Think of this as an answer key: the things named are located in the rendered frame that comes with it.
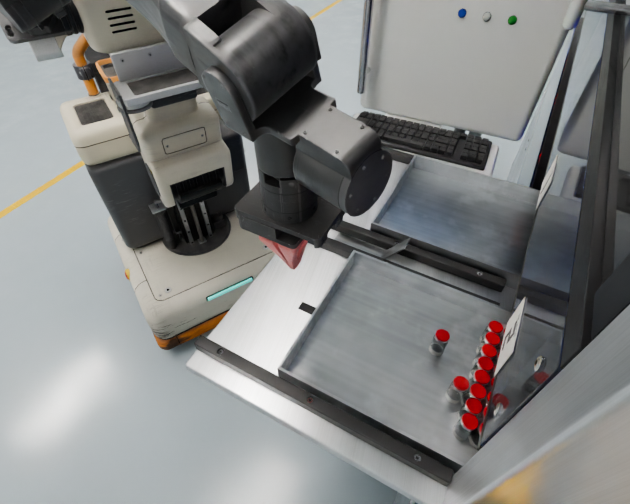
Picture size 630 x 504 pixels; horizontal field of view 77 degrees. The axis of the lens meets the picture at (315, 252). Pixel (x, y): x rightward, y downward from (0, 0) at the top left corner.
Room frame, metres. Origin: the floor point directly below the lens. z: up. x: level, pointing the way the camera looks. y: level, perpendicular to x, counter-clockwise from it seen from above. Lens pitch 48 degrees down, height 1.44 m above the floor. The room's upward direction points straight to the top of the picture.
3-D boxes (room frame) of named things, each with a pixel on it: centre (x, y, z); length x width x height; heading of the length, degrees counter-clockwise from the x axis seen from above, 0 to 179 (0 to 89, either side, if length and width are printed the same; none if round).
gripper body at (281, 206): (0.31, 0.03, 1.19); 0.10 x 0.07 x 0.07; 61
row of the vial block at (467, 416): (0.25, -0.23, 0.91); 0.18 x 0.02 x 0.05; 151
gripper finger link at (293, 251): (0.32, 0.04, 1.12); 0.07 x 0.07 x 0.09; 61
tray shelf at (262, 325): (0.47, -0.18, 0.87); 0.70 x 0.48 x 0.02; 152
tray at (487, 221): (0.59, -0.32, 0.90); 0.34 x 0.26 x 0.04; 62
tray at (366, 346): (0.29, -0.16, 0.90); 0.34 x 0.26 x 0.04; 62
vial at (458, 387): (0.23, -0.20, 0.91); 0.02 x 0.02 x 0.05
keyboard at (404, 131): (1.01, -0.30, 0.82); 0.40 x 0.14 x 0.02; 65
